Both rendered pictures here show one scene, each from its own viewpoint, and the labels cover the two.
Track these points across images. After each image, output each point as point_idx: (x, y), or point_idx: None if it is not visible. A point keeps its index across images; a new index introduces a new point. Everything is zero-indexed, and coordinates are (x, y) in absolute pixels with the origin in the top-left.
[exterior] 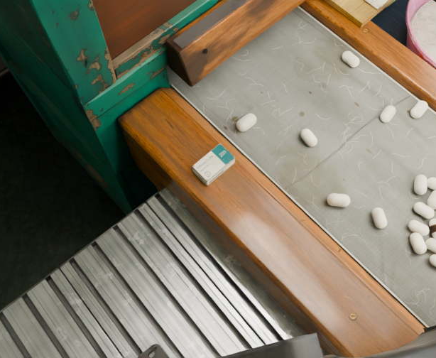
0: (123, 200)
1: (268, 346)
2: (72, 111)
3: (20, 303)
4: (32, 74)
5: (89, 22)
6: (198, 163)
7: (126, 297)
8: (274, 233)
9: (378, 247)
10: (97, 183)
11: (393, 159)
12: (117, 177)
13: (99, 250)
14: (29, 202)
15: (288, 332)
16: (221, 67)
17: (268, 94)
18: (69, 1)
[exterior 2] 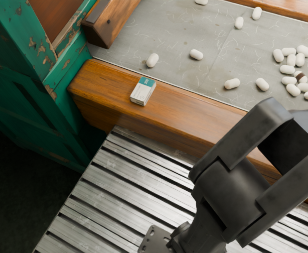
0: (85, 161)
1: (247, 115)
2: (30, 105)
3: (46, 238)
4: None
5: (29, 15)
6: (133, 93)
7: (118, 205)
8: (201, 117)
9: None
10: (60, 165)
11: (255, 47)
12: (77, 140)
13: (86, 183)
14: (17, 196)
15: None
16: (122, 34)
17: (159, 39)
18: (13, 1)
